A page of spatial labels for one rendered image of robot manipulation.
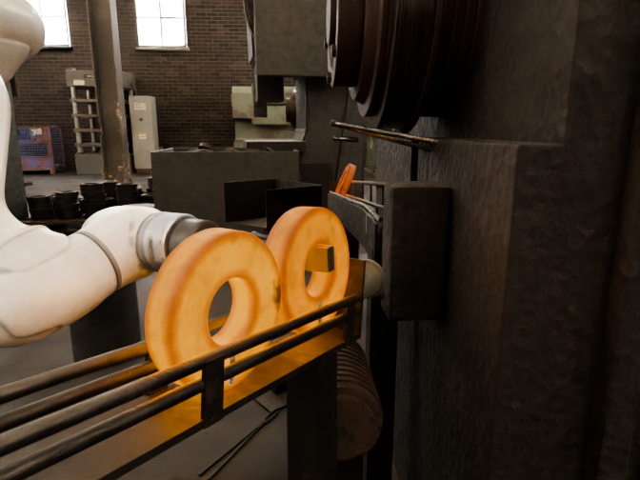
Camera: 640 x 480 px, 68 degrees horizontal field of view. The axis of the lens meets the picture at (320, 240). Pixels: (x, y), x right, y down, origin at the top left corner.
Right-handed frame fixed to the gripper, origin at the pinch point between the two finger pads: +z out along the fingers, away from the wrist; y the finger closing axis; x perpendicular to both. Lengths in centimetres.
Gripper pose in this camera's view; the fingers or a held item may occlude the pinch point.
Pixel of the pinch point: (306, 256)
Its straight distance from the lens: 58.3
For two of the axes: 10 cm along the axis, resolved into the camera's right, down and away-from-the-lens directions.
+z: 8.5, 0.7, -5.2
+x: -0.4, -9.8, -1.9
